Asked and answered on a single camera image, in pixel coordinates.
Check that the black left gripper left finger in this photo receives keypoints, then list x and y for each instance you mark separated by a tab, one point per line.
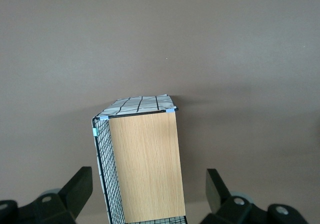
62	204

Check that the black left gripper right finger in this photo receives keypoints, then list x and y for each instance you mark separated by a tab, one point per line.
225	209

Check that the light wooden step shelf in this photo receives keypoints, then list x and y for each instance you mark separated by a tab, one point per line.
147	166

